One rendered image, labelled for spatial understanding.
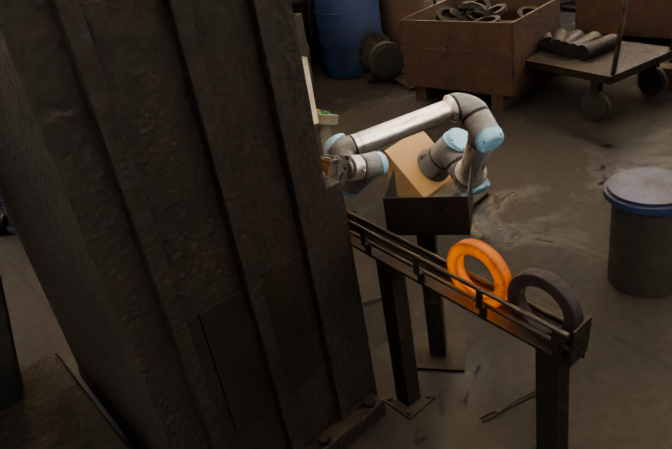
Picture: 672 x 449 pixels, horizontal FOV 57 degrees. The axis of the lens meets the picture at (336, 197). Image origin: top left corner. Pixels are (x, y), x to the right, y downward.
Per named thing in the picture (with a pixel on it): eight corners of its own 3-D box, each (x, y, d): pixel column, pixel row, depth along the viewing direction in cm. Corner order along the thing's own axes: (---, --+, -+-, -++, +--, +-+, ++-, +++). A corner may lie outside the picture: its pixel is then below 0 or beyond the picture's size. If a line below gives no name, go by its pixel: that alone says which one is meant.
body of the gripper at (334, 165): (314, 156, 210) (341, 152, 217) (313, 180, 212) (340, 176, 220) (329, 161, 204) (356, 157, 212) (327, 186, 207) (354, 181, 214)
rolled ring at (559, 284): (518, 255, 147) (509, 261, 145) (589, 292, 134) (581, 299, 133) (511, 312, 157) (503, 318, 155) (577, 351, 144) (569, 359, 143)
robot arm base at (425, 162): (431, 144, 329) (441, 134, 322) (454, 172, 327) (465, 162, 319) (410, 159, 318) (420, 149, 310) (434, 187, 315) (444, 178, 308)
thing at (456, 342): (479, 373, 220) (467, 196, 187) (406, 369, 227) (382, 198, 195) (481, 335, 237) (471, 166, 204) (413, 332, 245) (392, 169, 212)
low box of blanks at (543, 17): (561, 79, 470) (562, -10, 440) (515, 113, 425) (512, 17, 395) (455, 70, 530) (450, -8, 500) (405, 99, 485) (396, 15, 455)
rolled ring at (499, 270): (485, 311, 164) (477, 317, 162) (444, 254, 168) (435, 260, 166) (526, 289, 149) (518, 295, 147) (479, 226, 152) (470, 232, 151)
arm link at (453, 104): (477, 78, 246) (322, 135, 231) (492, 104, 243) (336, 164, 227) (469, 93, 257) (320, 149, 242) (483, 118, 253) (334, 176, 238)
